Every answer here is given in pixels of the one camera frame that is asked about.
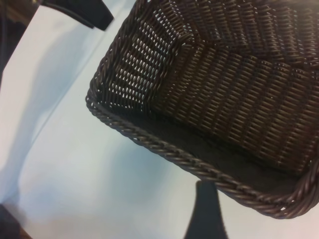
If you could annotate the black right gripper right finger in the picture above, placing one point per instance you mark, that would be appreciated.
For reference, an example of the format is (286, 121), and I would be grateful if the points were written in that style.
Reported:
(216, 219)

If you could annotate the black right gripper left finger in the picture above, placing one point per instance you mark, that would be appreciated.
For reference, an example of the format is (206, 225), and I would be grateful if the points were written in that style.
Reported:
(200, 214)

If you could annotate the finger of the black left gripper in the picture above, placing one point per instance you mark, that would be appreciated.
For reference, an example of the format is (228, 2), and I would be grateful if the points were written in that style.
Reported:
(99, 12)

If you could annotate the dark brown wicker basket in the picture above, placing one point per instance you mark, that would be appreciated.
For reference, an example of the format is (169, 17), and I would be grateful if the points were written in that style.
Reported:
(224, 99)

